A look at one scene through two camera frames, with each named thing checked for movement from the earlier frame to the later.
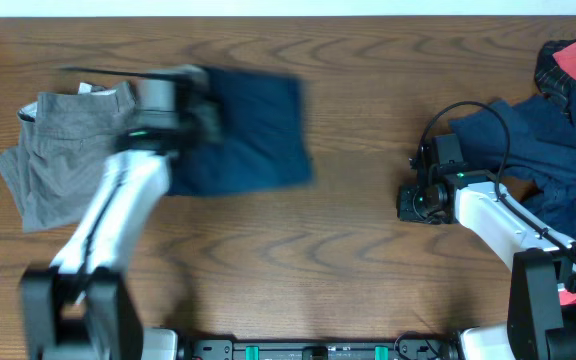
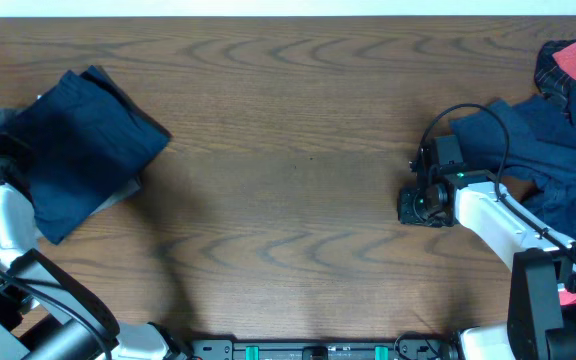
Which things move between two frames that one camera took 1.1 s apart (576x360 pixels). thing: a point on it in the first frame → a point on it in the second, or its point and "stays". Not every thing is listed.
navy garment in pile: x=566 y=158 stays
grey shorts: x=65 y=141 → x=8 y=118
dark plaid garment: x=552 y=77 stays
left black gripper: x=198 y=113 → x=12 y=146
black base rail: x=403 y=348 stays
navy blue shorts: x=263 y=143 → x=85 y=140
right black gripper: x=406 y=212 stays
